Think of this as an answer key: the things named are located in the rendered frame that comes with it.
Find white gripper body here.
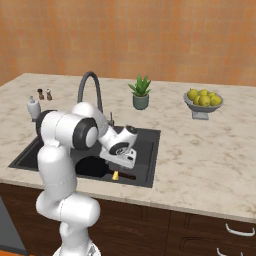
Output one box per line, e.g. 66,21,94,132
98,146,138,170

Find black sink basin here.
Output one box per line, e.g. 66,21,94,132
8,124,162,189

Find grey tap lever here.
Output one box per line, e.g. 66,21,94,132
108,111,116,128

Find green plant in grey pot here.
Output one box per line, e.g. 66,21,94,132
128,73,152,111

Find dark wood cupboard door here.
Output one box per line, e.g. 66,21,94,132
0,182,172,256

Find grey curved tap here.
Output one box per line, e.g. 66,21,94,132
76,70,105,115

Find grey fruit bowl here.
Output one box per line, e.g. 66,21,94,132
182,92,225,121

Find dark wood drawer front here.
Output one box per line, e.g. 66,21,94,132
164,238,256,256
165,209,256,249

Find grey dishwasher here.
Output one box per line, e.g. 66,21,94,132
0,195,30,256

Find white drawer handle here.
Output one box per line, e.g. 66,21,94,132
215,246,245,256
224,222,256,238

